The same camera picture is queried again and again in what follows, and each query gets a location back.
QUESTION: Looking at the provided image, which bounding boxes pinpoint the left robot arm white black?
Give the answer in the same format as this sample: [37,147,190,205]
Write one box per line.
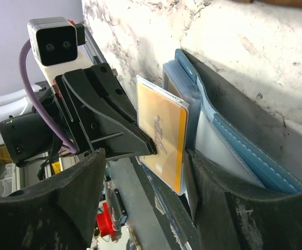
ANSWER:
[0,63,156,167]

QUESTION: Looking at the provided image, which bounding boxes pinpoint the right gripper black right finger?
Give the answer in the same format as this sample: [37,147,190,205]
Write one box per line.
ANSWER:
[183,149,302,249]

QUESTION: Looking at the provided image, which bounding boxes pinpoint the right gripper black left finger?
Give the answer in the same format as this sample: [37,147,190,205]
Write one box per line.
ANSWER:
[0,148,106,249]

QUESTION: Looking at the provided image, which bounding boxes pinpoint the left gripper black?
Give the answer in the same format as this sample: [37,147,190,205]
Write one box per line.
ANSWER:
[53,63,156,159]

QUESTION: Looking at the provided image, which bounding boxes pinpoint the gold credit card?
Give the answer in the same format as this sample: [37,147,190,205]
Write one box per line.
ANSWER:
[136,77,188,195]

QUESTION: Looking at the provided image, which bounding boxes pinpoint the blue leather card holder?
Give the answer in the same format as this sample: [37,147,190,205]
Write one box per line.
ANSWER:
[159,49,302,194]

